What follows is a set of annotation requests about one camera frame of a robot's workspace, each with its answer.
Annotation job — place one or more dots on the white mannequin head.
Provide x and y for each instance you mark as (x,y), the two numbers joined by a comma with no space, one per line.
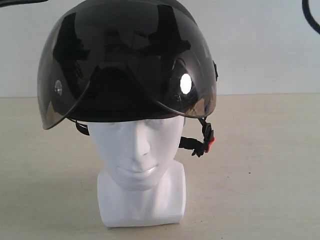
(141,184)

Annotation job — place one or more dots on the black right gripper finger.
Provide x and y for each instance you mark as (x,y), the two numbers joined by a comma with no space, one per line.
(7,3)

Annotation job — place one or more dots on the black helmet with tinted visor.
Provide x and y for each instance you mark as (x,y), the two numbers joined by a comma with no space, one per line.
(110,61)

